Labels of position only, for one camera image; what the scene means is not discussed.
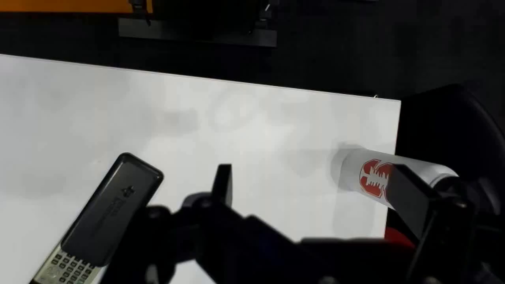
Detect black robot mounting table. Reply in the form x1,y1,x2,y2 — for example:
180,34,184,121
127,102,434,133
116,15,281,51

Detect orange panel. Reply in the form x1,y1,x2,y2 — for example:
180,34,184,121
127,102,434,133
0,0,155,17

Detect black remote control with keypad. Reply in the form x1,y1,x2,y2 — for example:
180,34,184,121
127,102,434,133
29,152,166,284

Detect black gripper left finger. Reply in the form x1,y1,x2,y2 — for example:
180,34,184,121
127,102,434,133
212,163,234,209

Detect white bottle with red logo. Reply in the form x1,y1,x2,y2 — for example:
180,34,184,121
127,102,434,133
330,146,461,212

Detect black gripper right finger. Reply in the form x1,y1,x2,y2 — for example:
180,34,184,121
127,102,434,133
387,165,458,244

